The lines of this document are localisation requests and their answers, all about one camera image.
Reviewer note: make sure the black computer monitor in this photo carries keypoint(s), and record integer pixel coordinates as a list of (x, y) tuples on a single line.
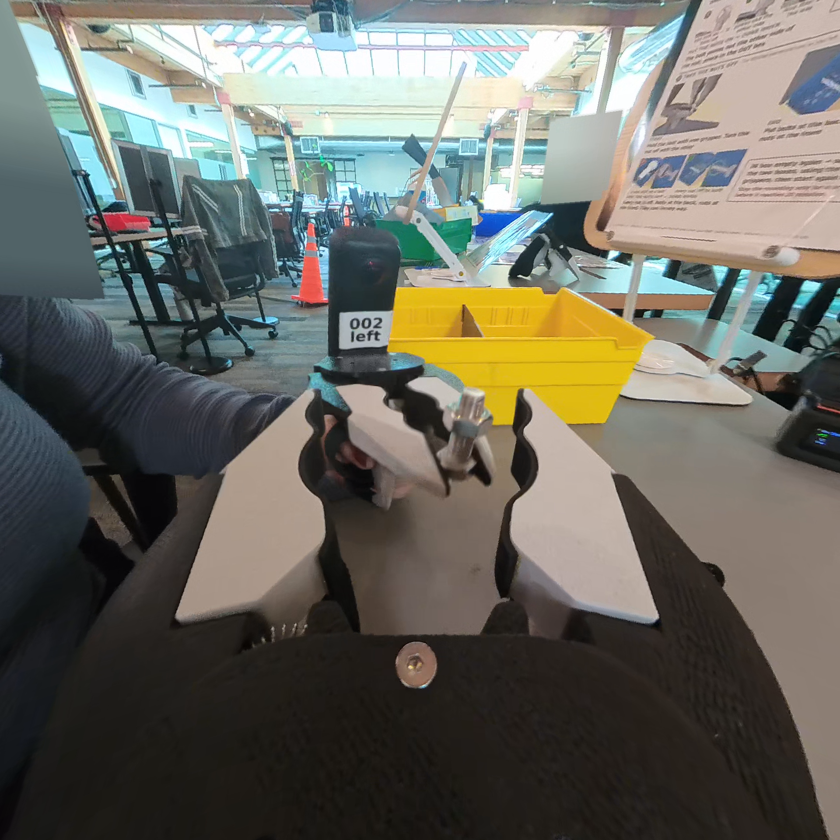
[(141, 177)]

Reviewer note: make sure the blue plastic bin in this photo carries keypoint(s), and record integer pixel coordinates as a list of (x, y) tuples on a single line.
[(495, 224)]

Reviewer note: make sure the black swivel office chair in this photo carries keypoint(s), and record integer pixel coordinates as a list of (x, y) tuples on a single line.
[(236, 269)]

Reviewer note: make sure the grey striped jacket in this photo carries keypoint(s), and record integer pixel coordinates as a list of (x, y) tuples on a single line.
[(223, 216)]

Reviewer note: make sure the green plastic bin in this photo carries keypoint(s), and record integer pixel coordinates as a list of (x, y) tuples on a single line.
[(426, 239)]

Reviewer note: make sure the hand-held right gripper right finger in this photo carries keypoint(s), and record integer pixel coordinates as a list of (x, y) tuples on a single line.
[(577, 525)]

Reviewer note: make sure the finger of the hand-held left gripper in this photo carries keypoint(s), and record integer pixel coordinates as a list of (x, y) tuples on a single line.
[(433, 388), (394, 446)]

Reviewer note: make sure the ceiling mounted projector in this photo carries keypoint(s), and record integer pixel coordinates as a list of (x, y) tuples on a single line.
[(331, 26)]

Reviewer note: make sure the black and white handheld device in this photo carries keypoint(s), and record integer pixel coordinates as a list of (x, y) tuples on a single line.
[(544, 259)]

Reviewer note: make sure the yellow plastic bin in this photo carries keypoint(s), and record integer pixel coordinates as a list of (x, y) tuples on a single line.
[(525, 374)]

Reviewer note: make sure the person's left hand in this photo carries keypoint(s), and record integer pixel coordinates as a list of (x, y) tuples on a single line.
[(342, 453)]

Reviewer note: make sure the black power station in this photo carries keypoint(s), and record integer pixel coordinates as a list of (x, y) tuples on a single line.
[(810, 426)]

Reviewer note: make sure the red plastic bin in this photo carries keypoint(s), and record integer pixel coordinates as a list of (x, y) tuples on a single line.
[(124, 223)]

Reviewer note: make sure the thin wooden stick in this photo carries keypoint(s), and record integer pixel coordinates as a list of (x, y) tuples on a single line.
[(441, 131)]

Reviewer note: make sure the orange traffic cone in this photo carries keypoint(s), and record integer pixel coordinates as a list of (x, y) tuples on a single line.
[(312, 275)]

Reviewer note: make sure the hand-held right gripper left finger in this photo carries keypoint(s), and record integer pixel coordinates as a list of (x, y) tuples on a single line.
[(262, 525)]

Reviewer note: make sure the wooden office desk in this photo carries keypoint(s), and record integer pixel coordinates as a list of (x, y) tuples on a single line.
[(161, 235)]

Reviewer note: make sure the person's left forearm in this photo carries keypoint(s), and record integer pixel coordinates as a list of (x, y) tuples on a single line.
[(164, 407)]

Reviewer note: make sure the steel hex bolt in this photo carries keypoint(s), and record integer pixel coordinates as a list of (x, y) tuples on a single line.
[(458, 456)]

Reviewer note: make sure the wooden board with instruction sheet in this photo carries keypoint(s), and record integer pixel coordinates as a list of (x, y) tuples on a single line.
[(722, 131)]

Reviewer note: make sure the wood edged desk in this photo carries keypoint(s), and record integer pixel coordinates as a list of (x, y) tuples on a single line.
[(623, 289)]

